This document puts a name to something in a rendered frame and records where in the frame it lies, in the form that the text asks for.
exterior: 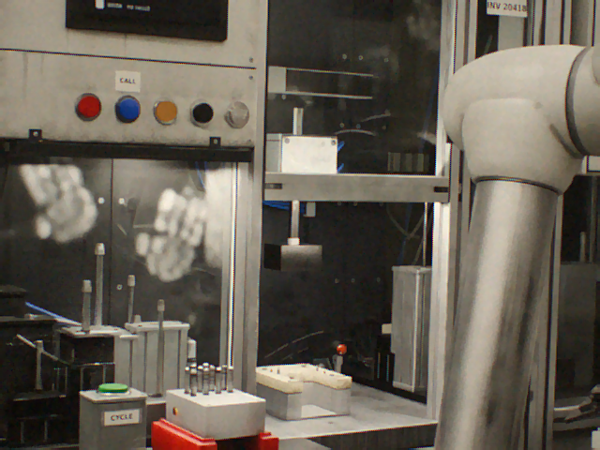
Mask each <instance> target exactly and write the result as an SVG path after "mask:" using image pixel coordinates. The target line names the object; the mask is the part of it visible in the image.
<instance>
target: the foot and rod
mask: <svg viewBox="0 0 600 450"><path fill-rule="evenodd" d="M299 224H300V202H292V201H289V231H288V243H265V244H264V268H265V269H271V270H276V271H280V272H286V271H321V270H322V245H315V244H309V243H299Z"/></svg>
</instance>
